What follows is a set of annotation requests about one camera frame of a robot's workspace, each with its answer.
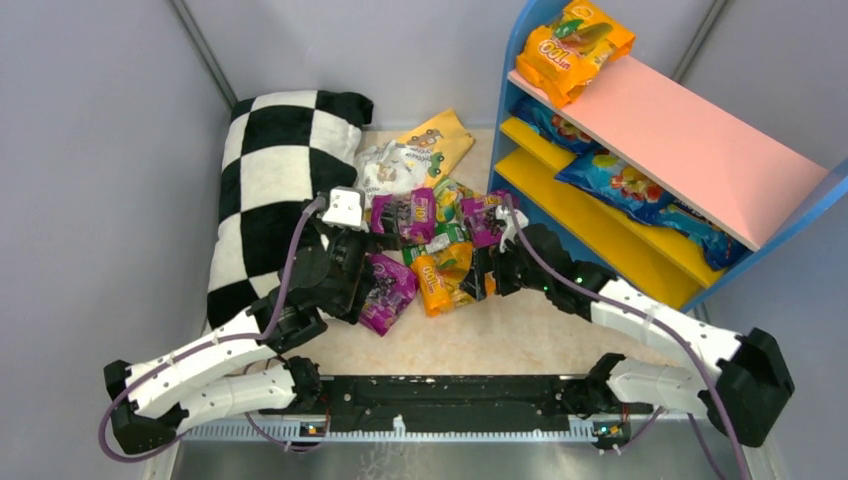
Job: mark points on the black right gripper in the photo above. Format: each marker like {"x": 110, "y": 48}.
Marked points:
{"x": 502, "y": 266}

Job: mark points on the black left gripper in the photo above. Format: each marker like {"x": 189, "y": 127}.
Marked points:
{"x": 357, "y": 266}

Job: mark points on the purple candy bag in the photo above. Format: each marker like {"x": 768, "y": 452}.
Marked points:
{"x": 407, "y": 219}
{"x": 478, "y": 215}
{"x": 391, "y": 288}

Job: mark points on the orange candy bag floor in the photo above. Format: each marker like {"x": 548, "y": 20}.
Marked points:
{"x": 439, "y": 278}

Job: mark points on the orange candy bag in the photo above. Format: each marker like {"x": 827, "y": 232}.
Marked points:
{"x": 564, "y": 56}

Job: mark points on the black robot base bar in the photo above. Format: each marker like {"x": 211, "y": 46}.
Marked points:
{"x": 460, "y": 404}

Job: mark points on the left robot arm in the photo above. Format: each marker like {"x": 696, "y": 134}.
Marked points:
{"x": 240, "y": 367}

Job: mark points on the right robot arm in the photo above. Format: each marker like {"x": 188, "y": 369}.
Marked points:
{"x": 740, "y": 382}

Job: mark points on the green yellow candy bag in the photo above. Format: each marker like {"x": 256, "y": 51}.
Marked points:
{"x": 448, "y": 194}

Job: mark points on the blue candy bag middle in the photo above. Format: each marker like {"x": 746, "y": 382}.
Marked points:
{"x": 611, "y": 180}

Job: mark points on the blue candy bag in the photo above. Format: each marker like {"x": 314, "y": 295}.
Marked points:
{"x": 551, "y": 126}
{"x": 720, "y": 250}
{"x": 611, "y": 180}

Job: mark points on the blue candy bag upper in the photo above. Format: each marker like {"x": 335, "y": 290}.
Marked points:
{"x": 551, "y": 126}

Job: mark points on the blue yellow pink shelf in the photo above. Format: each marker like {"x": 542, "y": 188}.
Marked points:
{"x": 753, "y": 135}

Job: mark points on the blue candy bag right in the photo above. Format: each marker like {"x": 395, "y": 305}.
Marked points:
{"x": 720, "y": 250}

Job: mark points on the yellow white printed cloth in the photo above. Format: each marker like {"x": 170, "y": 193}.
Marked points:
{"x": 419, "y": 158}

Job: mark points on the black white checkered pillow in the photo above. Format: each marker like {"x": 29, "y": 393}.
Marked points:
{"x": 281, "y": 150}

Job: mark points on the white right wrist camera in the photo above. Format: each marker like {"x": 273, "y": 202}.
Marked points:
{"x": 514, "y": 221}

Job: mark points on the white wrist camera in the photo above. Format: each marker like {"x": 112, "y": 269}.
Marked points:
{"x": 514, "y": 221}
{"x": 346, "y": 209}

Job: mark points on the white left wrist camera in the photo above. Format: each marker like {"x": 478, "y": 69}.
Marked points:
{"x": 346, "y": 209}

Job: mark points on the grey aluminium rail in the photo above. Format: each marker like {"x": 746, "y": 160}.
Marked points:
{"x": 580, "y": 431}

